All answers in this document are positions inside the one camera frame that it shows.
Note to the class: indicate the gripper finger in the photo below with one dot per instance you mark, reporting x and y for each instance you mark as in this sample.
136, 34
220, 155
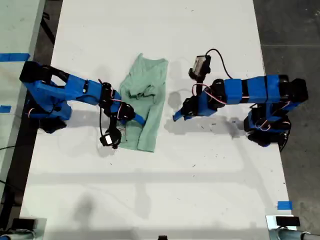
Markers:
179, 115
139, 120

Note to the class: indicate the pale green T-shirt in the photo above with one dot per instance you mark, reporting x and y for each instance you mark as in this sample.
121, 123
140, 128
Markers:
150, 112

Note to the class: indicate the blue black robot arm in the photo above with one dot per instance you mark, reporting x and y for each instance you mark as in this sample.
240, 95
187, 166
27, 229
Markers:
80, 87
257, 88

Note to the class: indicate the black diagonal strut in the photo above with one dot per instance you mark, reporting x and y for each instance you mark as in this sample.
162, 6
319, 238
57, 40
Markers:
48, 28

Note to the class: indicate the small black object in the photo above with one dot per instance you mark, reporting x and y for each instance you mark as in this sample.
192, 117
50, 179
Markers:
162, 237

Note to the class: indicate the short blue tape strip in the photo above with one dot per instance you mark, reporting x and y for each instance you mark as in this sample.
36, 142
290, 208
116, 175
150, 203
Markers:
285, 205
5, 109

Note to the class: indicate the long blue tape strip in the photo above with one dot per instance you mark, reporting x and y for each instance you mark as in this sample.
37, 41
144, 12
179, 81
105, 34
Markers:
15, 57

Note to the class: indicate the small white box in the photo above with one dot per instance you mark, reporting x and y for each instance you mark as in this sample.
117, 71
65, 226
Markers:
270, 222

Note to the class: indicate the pale side table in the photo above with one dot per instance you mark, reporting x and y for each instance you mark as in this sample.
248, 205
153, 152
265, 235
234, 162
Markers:
15, 25

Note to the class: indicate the grey metal plate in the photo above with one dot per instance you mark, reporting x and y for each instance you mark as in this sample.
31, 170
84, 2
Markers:
41, 228

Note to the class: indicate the flat black device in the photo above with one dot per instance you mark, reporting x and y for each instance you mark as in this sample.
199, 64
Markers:
287, 221

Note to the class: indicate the small black box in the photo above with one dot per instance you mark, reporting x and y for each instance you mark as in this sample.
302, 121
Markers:
23, 223

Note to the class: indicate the grey clamp cylinder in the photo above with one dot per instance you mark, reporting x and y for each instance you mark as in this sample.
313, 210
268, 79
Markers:
290, 235
15, 236

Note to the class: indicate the short black camera stalk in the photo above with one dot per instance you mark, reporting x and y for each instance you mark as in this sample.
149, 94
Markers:
203, 79
113, 123

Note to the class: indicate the black camera box white label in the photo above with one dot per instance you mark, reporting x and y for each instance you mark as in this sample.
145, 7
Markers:
108, 140

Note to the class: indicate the black camera box grey face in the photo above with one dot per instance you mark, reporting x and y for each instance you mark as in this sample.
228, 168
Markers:
200, 64

